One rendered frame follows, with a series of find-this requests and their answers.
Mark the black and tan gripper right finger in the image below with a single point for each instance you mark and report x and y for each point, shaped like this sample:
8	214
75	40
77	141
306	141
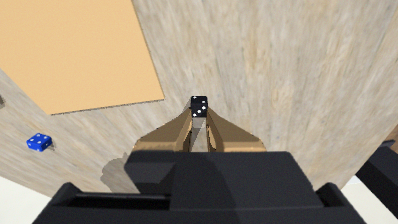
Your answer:
228	136

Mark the tan flat mat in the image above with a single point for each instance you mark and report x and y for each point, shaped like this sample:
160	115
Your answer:
70	55

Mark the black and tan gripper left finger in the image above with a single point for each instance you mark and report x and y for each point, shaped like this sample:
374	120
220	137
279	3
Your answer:
169	136

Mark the black die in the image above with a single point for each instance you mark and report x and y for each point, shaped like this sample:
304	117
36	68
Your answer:
199	106

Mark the blue die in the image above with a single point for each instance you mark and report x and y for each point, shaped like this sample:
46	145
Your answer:
39	142

